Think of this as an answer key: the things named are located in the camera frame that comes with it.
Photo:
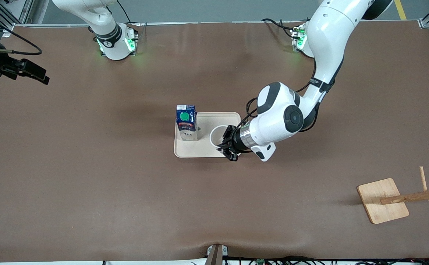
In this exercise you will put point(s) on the white smiley face cup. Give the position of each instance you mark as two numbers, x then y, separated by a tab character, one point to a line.
216	136

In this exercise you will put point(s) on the small green circuit board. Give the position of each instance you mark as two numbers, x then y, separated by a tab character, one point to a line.
260	261

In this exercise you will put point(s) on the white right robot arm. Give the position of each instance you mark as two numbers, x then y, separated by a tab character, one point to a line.
107	22

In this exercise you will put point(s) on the wooden mug stand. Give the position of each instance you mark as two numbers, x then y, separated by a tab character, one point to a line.
378	200

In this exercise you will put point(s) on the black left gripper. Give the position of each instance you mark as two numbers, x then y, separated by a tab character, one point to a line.
234	141

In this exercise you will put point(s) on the cream rectangular tray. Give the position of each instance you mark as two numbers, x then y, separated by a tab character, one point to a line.
201	149

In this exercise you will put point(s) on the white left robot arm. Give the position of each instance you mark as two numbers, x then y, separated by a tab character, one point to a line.
328	36

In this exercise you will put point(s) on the metal bracket with pole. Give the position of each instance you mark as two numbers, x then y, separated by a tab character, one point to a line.
216	257

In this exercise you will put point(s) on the blue white milk carton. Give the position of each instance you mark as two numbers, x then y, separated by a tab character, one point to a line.
187	129

